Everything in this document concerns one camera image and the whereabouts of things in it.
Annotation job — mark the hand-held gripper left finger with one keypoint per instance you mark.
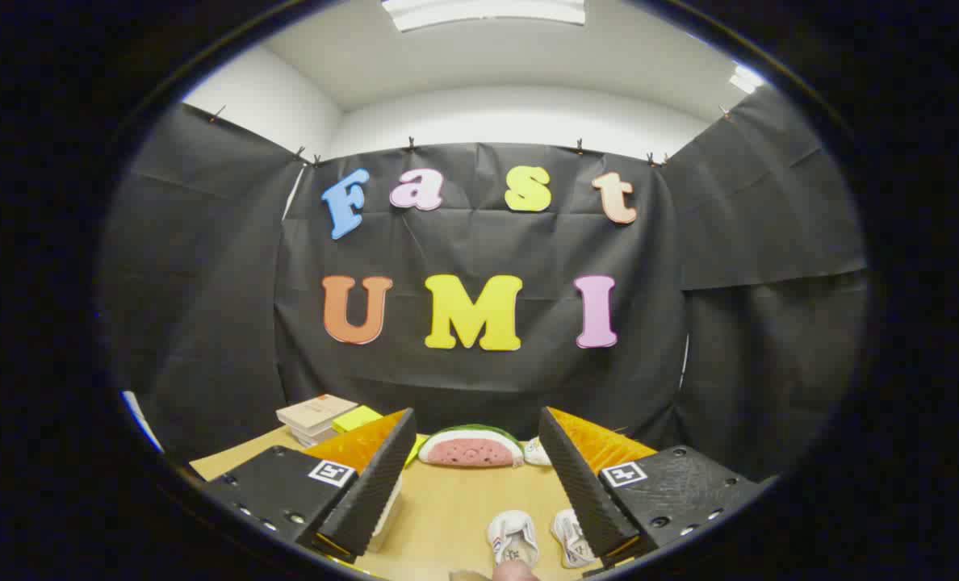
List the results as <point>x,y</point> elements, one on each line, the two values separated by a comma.
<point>374,492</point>

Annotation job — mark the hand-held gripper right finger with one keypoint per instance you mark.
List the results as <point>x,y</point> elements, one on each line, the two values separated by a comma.
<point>580,492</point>

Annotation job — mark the cream storage box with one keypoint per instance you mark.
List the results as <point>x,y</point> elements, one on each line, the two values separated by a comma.
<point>388,516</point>

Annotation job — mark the white canvas shoe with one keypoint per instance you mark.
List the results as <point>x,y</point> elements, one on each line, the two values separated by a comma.
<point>513,537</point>
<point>570,537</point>

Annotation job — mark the white plush toy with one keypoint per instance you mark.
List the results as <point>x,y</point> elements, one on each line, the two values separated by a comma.
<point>536,453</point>

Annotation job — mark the yellow book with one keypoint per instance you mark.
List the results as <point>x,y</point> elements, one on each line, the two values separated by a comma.
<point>356,419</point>

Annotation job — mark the watermelon slice plush toy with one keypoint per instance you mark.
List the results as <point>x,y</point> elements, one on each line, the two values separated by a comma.
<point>471,450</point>

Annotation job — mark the small ceiling light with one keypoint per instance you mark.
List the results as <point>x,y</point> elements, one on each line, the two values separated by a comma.
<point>744,79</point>

